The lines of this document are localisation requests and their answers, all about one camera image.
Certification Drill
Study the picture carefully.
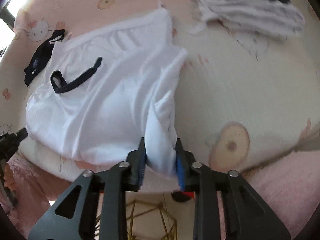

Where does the white shirt with navy collar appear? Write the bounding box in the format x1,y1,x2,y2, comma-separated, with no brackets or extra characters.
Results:
25,7,188,180

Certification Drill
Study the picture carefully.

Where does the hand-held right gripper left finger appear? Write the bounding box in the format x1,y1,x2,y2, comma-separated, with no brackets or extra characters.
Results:
27,137,148,240

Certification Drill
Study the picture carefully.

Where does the pile of black clothes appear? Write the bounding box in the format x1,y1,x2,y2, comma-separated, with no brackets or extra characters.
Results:
24,29,66,87

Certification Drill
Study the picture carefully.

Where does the gold wire frame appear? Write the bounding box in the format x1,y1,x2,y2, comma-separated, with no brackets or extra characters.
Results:
95,199,178,240

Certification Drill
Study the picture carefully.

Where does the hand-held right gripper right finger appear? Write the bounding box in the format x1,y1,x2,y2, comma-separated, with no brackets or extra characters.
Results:
174,137,292,240

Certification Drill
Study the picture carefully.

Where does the pink plush cover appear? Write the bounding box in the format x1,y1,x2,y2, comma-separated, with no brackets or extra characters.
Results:
0,140,320,240

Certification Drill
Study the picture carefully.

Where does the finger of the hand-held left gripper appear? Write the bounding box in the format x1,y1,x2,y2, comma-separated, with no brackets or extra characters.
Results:
0,127,28,161

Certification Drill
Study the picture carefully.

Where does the grey striped white garment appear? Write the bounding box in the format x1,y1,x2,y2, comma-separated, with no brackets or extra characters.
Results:
190,0,306,42

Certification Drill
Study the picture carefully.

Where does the bright window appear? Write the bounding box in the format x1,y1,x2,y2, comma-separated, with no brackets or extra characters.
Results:
0,0,35,58

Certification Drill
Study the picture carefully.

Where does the person's left hand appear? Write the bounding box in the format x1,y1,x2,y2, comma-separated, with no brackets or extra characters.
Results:
4,166,15,190

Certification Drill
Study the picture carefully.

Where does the black and red object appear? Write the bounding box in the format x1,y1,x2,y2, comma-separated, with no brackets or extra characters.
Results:
171,189,196,203

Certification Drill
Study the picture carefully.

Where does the printed pink and white blanket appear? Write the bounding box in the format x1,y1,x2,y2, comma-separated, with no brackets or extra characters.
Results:
0,0,320,183

